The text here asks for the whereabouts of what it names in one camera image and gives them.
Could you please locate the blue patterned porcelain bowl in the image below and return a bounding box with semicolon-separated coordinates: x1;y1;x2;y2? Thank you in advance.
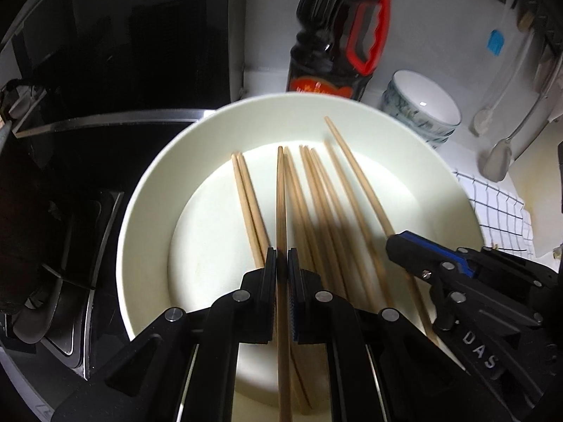
387;69;462;129
396;114;454;149
382;92;459;139

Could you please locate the dark wall rack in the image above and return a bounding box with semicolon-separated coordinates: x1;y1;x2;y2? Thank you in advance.
477;0;563;60

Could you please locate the white cutting board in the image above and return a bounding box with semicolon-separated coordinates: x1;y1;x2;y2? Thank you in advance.
510;127;563;261

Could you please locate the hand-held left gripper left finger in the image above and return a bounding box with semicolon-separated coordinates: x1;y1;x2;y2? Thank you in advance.
53;246;279;422

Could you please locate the dark sauce bottle red cap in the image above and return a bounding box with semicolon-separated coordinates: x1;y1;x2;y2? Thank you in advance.
287;0;392;103

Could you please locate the metal spatula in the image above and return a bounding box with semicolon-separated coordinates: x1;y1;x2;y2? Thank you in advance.
483;64;557;182

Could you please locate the blue wall hook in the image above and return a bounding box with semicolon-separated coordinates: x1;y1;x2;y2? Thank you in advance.
487;29;506;56

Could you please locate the dark wok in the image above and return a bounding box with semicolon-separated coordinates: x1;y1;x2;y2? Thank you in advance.
0;79;67;346

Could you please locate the group of wooden chopsticks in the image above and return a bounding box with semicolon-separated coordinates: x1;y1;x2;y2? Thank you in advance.
231;115;441;416

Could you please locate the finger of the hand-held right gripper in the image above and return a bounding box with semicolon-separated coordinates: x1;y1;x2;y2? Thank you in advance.
386;234;455;283
398;230;485;279

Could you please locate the cream round basin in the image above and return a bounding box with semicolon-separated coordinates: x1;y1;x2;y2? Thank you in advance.
118;94;488;422

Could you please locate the white black-checked cloth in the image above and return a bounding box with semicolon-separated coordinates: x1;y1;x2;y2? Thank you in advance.
452;168;536;256

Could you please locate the black glass gas stove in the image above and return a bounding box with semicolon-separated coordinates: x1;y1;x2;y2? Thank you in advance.
0;108;216;388

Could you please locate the wooden chopstick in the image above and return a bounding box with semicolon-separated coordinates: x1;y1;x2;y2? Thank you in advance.
275;146;293;422

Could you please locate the white bottle brush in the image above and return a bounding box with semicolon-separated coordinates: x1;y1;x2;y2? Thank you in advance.
472;0;535;137

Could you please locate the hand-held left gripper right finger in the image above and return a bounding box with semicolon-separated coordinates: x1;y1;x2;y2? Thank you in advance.
287;247;511;422

